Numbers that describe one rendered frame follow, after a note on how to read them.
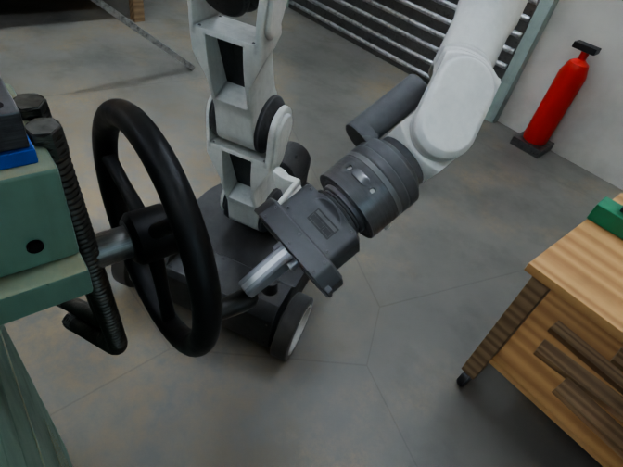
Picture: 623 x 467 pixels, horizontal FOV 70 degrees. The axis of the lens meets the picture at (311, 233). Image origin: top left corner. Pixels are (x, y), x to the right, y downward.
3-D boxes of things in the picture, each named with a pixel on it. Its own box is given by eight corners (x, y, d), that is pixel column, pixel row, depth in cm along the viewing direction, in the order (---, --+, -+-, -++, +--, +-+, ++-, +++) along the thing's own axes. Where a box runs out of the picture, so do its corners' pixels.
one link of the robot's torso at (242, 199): (239, 191, 149) (226, 69, 110) (292, 212, 146) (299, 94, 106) (215, 224, 141) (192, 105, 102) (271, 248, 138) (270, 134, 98)
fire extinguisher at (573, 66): (550, 150, 264) (614, 50, 224) (536, 158, 253) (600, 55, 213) (524, 135, 273) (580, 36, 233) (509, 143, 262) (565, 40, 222)
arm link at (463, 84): (429, 183, 53) (474, 87, 54) (464, 168, 44) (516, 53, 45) (381, 158, 52) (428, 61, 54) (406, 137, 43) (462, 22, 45)
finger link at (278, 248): (247, 294, 48) (292, 257, 48) (240, 287, 45) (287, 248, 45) (239, 283, 48) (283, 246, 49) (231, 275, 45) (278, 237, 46)
